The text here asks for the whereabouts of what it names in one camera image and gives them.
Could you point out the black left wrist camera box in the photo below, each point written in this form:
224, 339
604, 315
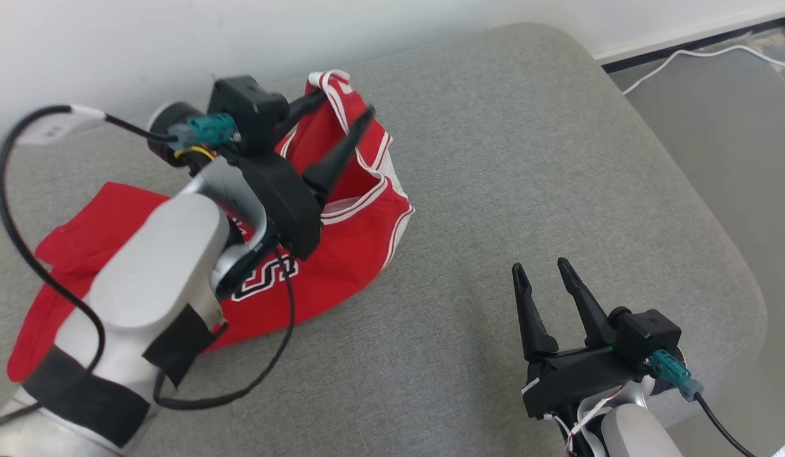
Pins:
246, 108

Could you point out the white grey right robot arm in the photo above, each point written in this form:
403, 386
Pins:
633, 431

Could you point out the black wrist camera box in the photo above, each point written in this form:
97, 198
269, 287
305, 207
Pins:
646, 336
246, 108

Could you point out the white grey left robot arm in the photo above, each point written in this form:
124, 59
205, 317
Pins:
151, 273

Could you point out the red basketball jersey white trim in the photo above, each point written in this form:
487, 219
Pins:
341, 266

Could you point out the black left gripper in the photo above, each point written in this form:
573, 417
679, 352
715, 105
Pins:
284, 203

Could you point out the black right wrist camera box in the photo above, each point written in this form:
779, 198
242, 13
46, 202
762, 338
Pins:
646, 336

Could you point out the black baseboard strip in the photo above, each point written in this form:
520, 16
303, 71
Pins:
639, 57

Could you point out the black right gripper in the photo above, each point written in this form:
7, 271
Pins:
576, 381

